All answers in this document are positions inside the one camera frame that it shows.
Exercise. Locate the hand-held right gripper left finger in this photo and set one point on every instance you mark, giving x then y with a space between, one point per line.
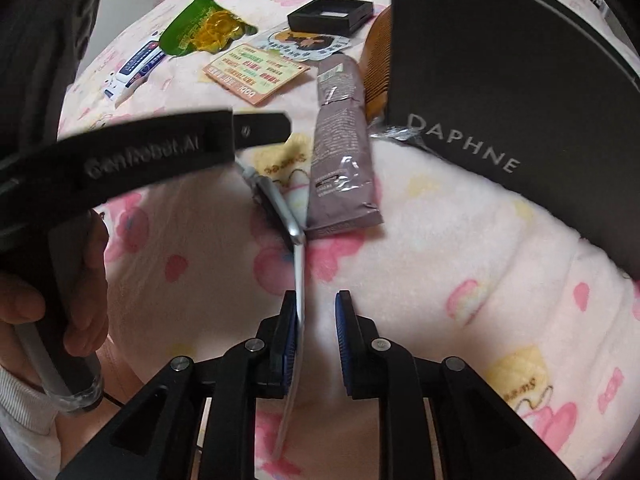
287 350

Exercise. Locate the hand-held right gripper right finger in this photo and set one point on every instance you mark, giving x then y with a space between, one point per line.
344 340

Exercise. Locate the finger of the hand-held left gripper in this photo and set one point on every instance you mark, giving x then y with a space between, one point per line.
265 129

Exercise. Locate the white wristwatch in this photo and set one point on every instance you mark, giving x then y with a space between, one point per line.
285 220

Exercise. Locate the black cardboard box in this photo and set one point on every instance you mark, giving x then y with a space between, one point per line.
500 85

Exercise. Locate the person's left forearm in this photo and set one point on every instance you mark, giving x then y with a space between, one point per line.
25 410

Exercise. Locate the person's left hand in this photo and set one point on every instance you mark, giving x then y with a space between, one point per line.
20 310

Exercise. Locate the orange printed card packet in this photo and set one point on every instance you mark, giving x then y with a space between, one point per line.
255 72

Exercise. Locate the brown tube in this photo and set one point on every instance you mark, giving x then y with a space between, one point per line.
340 160

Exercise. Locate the white blue tube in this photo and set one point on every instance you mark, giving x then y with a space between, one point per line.
135 67

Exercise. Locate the cartoon sticker card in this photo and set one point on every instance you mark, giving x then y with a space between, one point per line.
300 42

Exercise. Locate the small black open box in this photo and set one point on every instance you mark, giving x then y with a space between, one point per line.
305 22

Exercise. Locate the wooden comb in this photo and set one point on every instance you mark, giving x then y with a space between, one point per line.
377 70

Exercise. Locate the green snack packet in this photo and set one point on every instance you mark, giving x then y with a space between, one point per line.
185 30

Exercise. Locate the clear plastic wrapper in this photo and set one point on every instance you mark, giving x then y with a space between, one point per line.
395 132

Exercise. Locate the person's dark clothing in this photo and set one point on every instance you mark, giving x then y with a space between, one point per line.
40 35

